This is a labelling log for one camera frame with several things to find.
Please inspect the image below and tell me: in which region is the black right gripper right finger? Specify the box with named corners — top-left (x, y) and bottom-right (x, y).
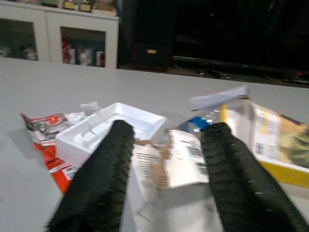
top-left (199, 122), bottom-right (309, 232)

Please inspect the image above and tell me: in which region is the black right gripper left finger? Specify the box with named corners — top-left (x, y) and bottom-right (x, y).
top-left (46, 119), bottom-right (135, 232)

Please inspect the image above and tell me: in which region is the white styrofoam tray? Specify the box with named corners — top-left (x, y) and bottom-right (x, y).
top-left (56, 102), bottom-right (168, 168)

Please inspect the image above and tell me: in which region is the yellow cardboard box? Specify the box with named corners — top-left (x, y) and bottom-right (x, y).
top-left (220, 98), bottom-right (309, 189)

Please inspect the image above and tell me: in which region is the red and white wrapper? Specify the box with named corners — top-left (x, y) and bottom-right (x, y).
top-left (20, 112), bottom-right (77, 193)

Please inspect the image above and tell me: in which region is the torn white paper packaging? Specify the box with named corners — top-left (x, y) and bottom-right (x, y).
top-left (123, 129), bottom-right (224, 232)

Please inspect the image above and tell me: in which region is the crumpled white plastic scrap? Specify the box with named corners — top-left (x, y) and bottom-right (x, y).
top-left (79, 101), bottom-right (101, 117)

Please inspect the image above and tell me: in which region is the clear bottle with blue cap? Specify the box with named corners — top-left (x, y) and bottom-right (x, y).
top-left (166, 109), bottom-right (224, 143)

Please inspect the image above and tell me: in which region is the white paper strip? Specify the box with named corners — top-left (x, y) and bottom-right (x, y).
top-left (189, 85), bottom-right (249, 111)

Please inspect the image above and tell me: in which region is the white glass-door cabinet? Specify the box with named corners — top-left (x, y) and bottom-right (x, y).
top-left (0, 1), bottom-right (120, 69)

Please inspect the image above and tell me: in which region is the dark wooden cabinet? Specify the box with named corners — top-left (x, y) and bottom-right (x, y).
top-left (130, 0), bottom-right (178, 71)

